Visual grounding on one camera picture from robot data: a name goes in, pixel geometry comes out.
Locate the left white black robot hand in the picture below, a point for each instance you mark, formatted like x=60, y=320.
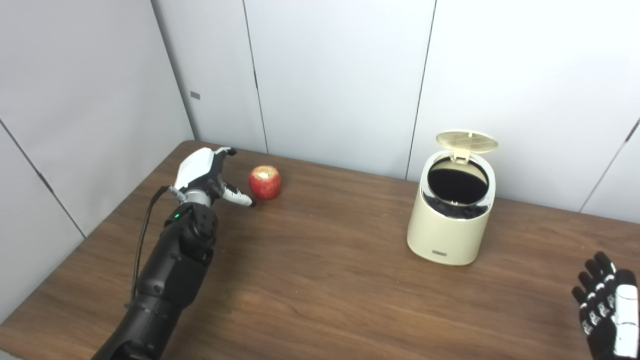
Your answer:
x=197, y=170

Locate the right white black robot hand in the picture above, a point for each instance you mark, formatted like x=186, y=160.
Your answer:
x=612, y=320

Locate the cream round bin lid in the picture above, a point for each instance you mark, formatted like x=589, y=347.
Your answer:
x=466, y=141

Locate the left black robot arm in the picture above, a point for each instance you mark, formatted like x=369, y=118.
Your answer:
x=170, y=270

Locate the cream-colored desktop bin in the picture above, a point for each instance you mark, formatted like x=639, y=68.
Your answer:
x=450, y=230

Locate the red apple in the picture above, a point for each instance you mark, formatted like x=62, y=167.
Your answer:
x=265, y=183

